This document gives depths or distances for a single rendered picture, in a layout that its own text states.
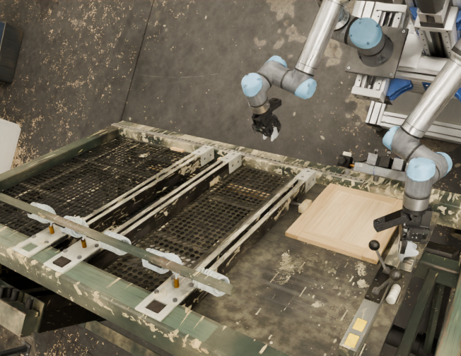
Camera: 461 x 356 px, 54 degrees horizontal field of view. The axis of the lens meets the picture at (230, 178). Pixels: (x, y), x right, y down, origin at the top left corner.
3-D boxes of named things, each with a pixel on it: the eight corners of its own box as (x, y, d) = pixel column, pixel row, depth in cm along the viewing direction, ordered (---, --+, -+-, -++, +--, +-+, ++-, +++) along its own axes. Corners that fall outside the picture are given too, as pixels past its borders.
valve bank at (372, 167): (446, 164, 226) (442, 158, 206) (439, 193, 227) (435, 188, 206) (348, 146, 251) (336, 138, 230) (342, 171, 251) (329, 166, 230)
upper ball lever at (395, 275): (380, 294, 150) (406, 272, 141) (376, 300, 147) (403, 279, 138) (370, 285, 150) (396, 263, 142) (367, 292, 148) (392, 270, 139)
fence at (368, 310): (427, 210, 200) (429, 202, 198) (355, 362, 130) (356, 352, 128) (416, 207, 202) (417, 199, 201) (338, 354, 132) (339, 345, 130)
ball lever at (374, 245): (394, 270, 157) (378, 236, 155) (391, 276, 154) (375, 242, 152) (384, 271, 160) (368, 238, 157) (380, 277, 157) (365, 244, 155)
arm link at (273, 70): (296, 75, 171) (278, 96, 168) (273, 65, 176) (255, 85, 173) (294, 61, 164) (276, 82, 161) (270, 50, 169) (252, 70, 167)
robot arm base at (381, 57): (363, 32, 206) (358, 22, 197) (397, 35, 198) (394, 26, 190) (354, 64, 206) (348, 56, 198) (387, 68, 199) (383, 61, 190)
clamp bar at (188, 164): (217, 159, 254) (215, 118, 243) (35, 280, 167) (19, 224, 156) (202, 155, 259) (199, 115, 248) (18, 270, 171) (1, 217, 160)
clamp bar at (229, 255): (319, 184, 224) (322, 138, 214) (163, 346, 137) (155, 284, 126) (300, 179, 229) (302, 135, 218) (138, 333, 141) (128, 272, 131)
